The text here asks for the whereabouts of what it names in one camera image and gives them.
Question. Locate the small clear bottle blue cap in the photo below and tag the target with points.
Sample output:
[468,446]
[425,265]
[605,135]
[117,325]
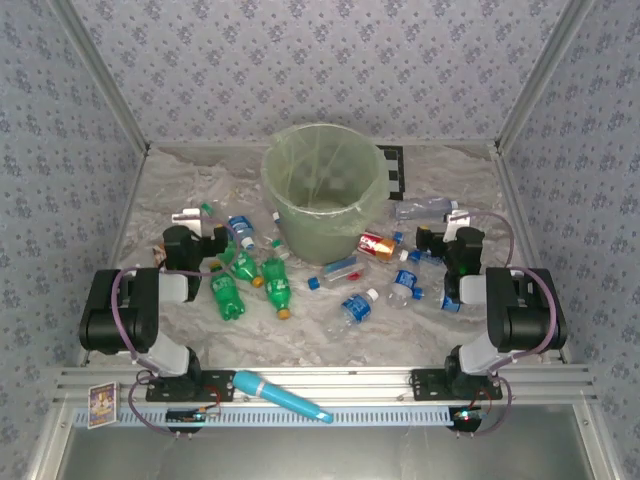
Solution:
[398,237]

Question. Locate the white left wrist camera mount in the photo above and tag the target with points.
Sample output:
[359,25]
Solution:
[186,217]

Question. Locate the clear bottle blue cap red label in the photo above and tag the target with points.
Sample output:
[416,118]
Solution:
[340,272]

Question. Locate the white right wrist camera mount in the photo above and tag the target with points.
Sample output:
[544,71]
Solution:
[457,220]

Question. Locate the green plastic bin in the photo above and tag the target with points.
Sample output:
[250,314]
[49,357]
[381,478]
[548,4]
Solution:
[310,245]

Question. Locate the blue-label water bottle blue cap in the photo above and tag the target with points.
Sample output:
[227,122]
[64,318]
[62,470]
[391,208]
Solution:
[450,303]

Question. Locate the colourful printed card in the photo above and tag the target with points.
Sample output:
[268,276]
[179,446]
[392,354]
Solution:
[102,405]

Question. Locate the green soda bottle orange cap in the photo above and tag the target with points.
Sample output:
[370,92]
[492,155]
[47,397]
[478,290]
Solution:
[225,295]
[245,267]
[277,287]

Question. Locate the aluminium front rail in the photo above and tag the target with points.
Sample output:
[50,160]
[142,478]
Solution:
[350,382]

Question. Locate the large clear bottle white cap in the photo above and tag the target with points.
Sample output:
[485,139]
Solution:
[422,208]

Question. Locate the left circuit board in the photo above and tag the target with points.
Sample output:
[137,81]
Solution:
[192,415]

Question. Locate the light blue plastic marker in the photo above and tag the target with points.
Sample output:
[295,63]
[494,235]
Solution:
[280,397]

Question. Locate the small green-capped bottle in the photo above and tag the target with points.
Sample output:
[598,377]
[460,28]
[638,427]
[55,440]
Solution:
[206,208]

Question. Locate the aluminium frame post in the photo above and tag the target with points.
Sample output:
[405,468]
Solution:
[101,70]
[542,70]

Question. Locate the blue-label water bottle white cap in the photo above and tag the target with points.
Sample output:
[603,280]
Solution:
[404,281]
[356,307]
[241,229]

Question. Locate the aluminium right frame post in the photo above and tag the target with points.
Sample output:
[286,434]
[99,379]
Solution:
[542,70]

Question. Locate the small green-label bottle white cap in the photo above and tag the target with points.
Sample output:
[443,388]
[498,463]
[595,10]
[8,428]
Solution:
[281,249]

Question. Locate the aluminium left frame post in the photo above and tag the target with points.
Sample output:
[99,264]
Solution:
[101,70]

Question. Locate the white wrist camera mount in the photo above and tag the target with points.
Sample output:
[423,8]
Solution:
[457,220]
[186,217]

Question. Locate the black white checkerboard card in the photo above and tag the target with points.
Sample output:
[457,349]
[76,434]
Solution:
[395,172]

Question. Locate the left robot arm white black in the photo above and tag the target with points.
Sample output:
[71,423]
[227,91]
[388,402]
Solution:
[115,310]

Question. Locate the right circuit board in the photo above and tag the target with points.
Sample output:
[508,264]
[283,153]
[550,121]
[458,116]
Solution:
[467,415]

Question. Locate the red orange drink can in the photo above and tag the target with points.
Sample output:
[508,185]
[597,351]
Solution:
[377,246]

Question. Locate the grey metal shelf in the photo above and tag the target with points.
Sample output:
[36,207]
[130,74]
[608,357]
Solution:
[320,455]

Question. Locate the orange-brown drink bottle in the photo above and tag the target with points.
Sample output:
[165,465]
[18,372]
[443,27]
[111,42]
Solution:
[159,255]

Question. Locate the green trash bin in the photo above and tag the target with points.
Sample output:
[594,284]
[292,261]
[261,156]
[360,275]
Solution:
[280,165]

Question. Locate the circuit board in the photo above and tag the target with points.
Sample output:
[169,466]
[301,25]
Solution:
[467,415]
[192,415]

